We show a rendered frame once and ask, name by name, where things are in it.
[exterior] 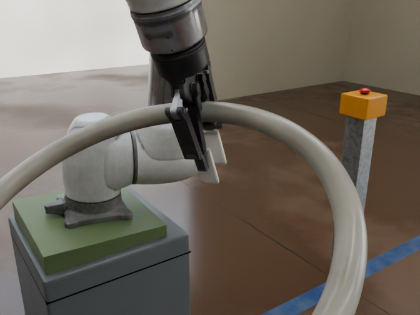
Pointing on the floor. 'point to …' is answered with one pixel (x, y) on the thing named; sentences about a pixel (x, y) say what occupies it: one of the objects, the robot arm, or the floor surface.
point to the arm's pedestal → (110, 277)
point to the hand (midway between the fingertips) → (210, 157)
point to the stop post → (360, 137)
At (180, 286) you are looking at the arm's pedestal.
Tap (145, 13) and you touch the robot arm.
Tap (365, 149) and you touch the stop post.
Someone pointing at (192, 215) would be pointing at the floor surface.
